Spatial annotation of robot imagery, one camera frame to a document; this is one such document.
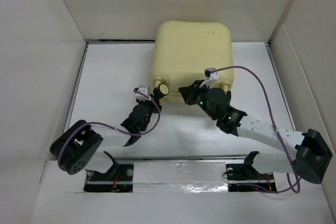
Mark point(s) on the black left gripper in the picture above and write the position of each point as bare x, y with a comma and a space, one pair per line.
155, 109

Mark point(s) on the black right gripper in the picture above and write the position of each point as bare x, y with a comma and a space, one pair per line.
189, 93

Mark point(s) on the yellow suitcase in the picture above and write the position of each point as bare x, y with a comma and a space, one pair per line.
184, 50

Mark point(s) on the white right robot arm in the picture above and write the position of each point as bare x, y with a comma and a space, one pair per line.
308, 151

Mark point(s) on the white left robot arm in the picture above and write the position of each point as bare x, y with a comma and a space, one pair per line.
74, 149

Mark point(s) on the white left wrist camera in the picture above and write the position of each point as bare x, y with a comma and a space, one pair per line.
142, 92

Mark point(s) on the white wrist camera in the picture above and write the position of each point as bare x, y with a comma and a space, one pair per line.
211, 77
142, 92

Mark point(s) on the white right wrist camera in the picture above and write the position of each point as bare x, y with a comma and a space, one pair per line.
211, 77

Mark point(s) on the metal base rail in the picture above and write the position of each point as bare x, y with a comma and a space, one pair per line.
180, 176

